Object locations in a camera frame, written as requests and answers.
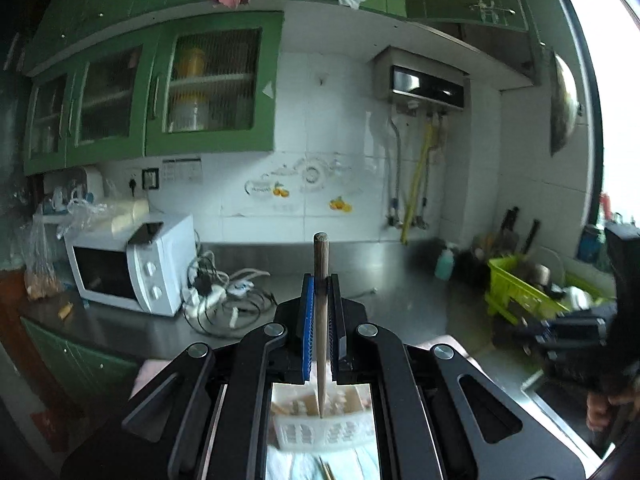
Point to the brown wooden door frame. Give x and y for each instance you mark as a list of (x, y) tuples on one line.
[(20, 340)]

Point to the white countertop appliance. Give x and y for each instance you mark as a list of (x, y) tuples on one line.
[(91, 182)]

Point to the brown tapered chopstick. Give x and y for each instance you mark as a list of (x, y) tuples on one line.
[(321, 270)]

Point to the person's right forearm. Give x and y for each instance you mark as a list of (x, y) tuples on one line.
[(622, 450)]

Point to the wall socket with plug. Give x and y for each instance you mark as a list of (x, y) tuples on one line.
[(133, 185)]

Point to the red bag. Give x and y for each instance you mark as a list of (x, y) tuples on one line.
[(49, 430)]

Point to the pile of wooden chopsticks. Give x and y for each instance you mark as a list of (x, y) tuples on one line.
[(327, 472)]

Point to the white plastic utensil basket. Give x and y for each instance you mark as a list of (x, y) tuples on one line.
[(340, 430)]

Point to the window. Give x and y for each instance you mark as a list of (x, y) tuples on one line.
[(615, 85)]

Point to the yellow jar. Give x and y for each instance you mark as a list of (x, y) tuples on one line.
[(191, 62)]

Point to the person's right hand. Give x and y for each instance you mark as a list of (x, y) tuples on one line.
[(602, 410)]

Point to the teal soap bottle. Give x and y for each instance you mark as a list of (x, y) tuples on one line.
[(445, 265)]

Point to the hanging metal wok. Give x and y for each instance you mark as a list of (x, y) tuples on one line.
[(565, 105)]

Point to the steel sink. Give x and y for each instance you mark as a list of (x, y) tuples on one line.
[(555, 415)]

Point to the black charger adapter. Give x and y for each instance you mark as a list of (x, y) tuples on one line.
[(203, 282)]

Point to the white power strip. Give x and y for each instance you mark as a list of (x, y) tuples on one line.
[(207, 302)]

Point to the clear plastic bag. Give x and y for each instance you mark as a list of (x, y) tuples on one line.
[(87, 215)]

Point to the dark smartphone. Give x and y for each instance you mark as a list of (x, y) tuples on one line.
[(146, 232)]

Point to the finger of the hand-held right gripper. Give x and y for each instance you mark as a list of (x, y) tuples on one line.
[(547, 334)]

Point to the green lower cabinet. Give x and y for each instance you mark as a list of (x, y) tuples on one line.
[(75, 365)]

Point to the pink cloth with blue pattern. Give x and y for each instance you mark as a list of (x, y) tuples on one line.
[(150, 380)]

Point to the white plastic container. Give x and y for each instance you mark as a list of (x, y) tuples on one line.
[(189, 110)]

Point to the printed wall label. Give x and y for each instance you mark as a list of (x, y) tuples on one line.
[(182, 170)]

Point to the small orange object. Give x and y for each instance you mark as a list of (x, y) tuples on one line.
[(64, 310)]

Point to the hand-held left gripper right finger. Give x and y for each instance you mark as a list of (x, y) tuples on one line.
[(334, 330)]

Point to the black wall switch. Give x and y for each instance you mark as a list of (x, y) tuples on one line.
[(150, 179)]

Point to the wall water heater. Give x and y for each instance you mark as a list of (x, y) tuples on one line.
[(425, 80)]

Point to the dark jar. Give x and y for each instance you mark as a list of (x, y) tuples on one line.
[(472, 267)]

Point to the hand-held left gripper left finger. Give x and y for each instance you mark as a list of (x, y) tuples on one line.
[(309, 330)]

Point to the plastic bag with food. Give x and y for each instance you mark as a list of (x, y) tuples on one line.
[(42, 270)]

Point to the green dish rack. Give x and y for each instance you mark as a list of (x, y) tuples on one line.
[(510, 285)]

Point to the cream wrapped package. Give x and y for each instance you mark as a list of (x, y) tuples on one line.
[(127, 215)]

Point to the blue bottle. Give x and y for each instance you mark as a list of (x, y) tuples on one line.
[(592, 245)]

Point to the bowl and oranges wall sticker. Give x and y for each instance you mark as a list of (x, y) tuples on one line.
[(267, 189)]

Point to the orange fruit wall sticker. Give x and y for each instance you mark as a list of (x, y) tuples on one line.
[(341, 204)]

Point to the white microwave oven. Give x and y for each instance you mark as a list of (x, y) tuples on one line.
[(130, 270)]

